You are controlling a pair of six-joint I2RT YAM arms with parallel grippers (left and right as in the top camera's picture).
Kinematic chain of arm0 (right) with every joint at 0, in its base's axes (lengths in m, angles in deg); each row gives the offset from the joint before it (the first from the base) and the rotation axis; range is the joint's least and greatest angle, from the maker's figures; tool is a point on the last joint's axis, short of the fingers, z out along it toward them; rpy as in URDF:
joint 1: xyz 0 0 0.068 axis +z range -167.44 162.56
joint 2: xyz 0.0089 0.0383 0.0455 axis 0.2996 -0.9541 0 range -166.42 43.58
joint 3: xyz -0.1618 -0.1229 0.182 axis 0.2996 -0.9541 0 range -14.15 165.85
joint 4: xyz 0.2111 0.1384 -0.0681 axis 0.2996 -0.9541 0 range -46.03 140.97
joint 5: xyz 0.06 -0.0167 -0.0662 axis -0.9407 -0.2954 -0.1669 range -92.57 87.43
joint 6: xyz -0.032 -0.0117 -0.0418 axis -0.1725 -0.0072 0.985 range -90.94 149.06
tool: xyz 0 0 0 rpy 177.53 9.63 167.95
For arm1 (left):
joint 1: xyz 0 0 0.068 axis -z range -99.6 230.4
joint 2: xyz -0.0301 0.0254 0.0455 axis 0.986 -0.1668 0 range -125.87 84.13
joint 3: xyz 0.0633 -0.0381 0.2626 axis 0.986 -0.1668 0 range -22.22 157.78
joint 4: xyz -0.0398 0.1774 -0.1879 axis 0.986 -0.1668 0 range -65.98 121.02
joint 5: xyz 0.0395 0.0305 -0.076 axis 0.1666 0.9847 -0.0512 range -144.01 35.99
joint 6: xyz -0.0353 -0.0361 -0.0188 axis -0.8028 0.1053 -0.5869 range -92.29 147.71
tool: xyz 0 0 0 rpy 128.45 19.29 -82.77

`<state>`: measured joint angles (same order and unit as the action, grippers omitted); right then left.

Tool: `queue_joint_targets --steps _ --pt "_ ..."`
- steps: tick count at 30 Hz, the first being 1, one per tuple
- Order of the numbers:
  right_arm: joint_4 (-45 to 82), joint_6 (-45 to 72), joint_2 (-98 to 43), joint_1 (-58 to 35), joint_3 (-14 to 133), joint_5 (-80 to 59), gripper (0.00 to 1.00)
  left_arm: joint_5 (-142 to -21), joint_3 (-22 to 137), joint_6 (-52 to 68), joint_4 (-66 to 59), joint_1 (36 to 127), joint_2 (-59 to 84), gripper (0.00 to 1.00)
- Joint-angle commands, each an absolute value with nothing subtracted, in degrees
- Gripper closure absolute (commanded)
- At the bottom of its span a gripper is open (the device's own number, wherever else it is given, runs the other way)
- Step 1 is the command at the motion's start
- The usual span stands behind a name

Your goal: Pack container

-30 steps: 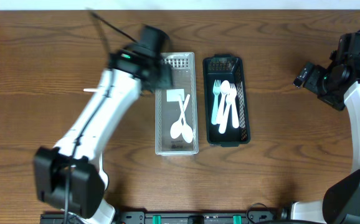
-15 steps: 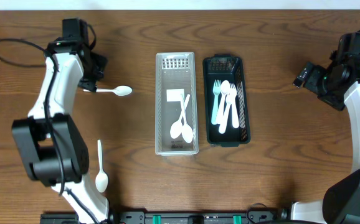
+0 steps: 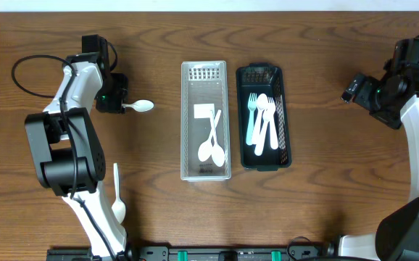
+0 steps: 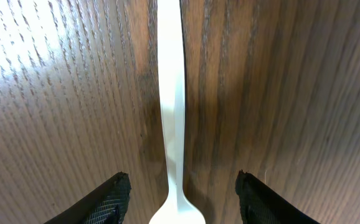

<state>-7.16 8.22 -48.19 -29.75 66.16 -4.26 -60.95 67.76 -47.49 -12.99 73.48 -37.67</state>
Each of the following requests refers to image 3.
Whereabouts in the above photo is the white plastic spoon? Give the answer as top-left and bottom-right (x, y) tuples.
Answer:
(197, 109), (223, 163)
(210, 109), (225, 167)
(122, 99), (154, 112)
(252, 94), (267, 144)
(112, 163), (126, 224)

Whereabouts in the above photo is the white plastic fork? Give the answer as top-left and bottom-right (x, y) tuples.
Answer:
(267, 97), (278, 150)
(254, 109), (271, 156)

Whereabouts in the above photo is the black plastic basket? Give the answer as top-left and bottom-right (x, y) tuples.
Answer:
(236, 63), (292, 171)

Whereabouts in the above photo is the pale green plastic fork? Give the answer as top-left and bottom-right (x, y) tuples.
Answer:
(245, 93), (257, 146)

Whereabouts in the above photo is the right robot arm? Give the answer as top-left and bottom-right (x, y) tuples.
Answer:
(335, 70), (419, 260)

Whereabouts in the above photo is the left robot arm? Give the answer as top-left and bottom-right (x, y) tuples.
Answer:
(25, 51), (133, 260)

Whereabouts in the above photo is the clear plastic basket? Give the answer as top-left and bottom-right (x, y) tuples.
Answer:
(181, 60), (231, 182)

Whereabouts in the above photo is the white label sticker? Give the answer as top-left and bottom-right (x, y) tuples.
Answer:
(194, 104), (215, 119)

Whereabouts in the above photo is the left black cable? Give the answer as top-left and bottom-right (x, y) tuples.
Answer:
(11, 54), (123, 261)

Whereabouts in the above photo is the black mounting rail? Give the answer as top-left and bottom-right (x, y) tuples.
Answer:
(46, 244), (341, 261)

